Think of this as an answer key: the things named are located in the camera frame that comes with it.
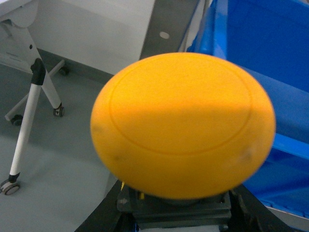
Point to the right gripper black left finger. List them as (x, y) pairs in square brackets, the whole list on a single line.
[(107, 218)]

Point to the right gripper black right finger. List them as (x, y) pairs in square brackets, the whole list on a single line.
[(248, 214)]

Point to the yellow mushroom push button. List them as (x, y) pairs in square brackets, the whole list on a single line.
[(174, 128)]

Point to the grey metal shelf post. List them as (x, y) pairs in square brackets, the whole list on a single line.
[(173, 25)]

